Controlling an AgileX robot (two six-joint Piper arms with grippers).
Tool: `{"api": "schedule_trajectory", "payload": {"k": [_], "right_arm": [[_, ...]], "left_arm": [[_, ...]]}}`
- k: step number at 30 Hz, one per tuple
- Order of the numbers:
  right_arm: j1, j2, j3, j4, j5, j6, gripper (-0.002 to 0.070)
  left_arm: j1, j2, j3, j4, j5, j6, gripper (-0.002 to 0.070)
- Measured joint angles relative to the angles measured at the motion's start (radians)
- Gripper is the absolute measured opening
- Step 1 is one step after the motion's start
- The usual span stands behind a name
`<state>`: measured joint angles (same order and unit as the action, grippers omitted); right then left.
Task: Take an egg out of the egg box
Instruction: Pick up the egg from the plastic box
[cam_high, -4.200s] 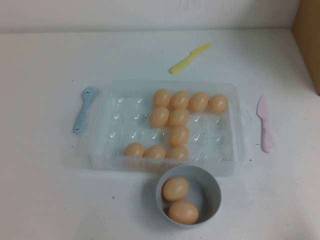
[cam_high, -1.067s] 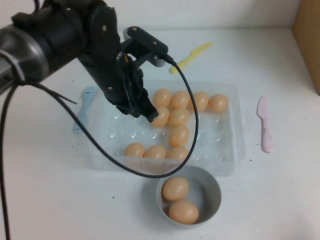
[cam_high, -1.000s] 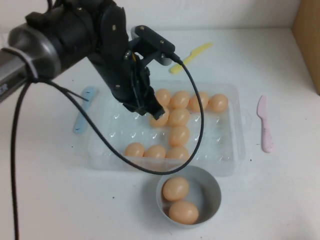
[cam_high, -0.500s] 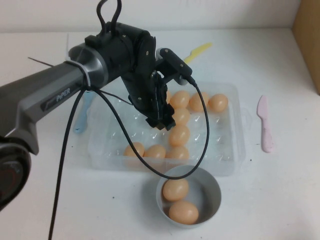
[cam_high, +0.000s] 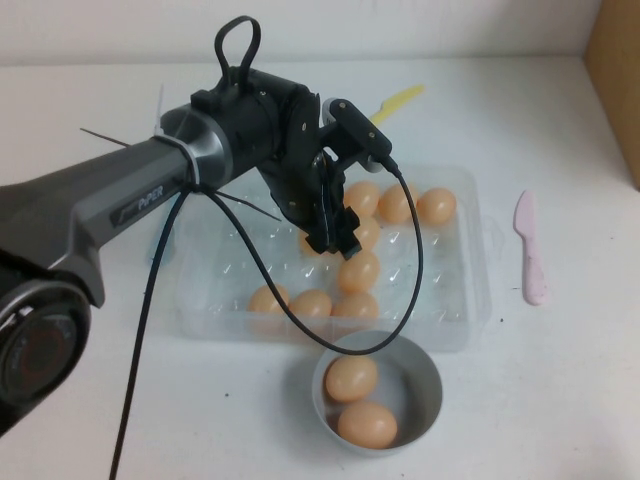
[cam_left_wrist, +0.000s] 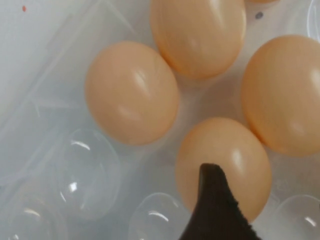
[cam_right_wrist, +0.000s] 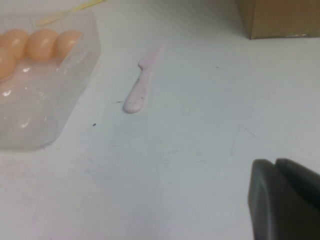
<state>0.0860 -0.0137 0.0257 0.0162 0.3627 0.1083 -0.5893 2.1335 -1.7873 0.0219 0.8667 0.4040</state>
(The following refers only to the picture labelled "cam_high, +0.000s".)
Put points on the brown cardboard box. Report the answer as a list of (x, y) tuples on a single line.
[(617, 85)]

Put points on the yellow plastic knife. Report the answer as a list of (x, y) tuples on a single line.
[(400, 100)]

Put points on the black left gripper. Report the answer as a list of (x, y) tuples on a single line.
[(297, 150)]

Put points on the grey round bowl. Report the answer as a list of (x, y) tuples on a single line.
[(425, 395)]

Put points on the clear plastic egg box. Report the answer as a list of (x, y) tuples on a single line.
[(450, 280)]

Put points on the black zip tie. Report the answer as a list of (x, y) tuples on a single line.
[(102, 137), (250, 207)]

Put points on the pink plastic knife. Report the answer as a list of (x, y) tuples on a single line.
[(531, 260)]

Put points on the beige plastic egg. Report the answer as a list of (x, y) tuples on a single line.
[(311, 304), (365, 196), (436, 206), (367, 425), (354, 306), (351, 378), (306, 247), (371, 234), (358, 272), (265, 300), (395, 202)]

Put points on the white zip tie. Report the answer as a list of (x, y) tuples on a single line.
[(161, 115)]

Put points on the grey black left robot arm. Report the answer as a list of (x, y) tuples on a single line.
[(125, 175)]

